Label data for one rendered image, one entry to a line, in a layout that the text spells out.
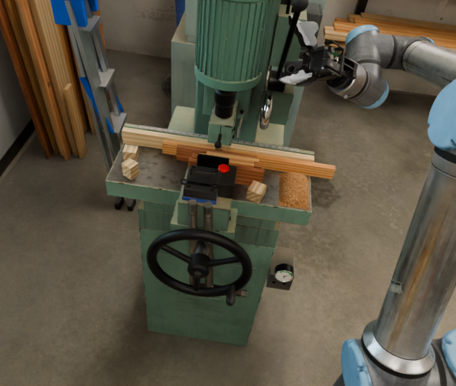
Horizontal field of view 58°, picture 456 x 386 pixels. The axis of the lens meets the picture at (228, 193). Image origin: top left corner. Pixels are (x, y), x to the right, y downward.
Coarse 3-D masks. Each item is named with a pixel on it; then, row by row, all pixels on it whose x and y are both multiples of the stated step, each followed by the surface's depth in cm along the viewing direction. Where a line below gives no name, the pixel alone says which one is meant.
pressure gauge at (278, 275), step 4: (280, 264) 130; (284, 264) 130; (288, 264) 130; (276, 268) 130; (280, 268) 129; (284, 268) 129; (288, 268) 129; (292, 268) 130; (276, 272) 129; (280, 272) 129; (284, 272) 129; (288, 272) 128; (292, 272) 129; (276, 276) 131; (280, 276) 131; (288, 276) 130; (292, 276) 130; (280, 280) 132; (284, 280) 132; (288, 280) 131
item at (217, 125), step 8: (216, 120) 115; (224, 120) 116; (232, 120) 116; (208, 128) 116; (216, 128) 115; (224, 128) 115; (232, 128) 114; (208, 136) 117; (216, 136) 117; (224, 136) 117; (232, 136) 117; (224, 144) 119
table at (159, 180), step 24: (120, 168) 122; (144, 168) 123; (168, 168) 124; (264, 168) 129; (120, 192) 121; (144, 192) 120; (168, 192) 119; (240, 192) 120; (264, 216) 121; (288, 216) 120
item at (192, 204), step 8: (192, 200) 107; (192, 208) 106; (208, 208) 105; (192, 216) 108; (208, 216) 107; (192, 224) 110; (208, 224) 109; (192, 240) 114; (192, 248) 116; (208, 256) 118; (192, 280) 126; (208, 280) 125; (240, 296) 134
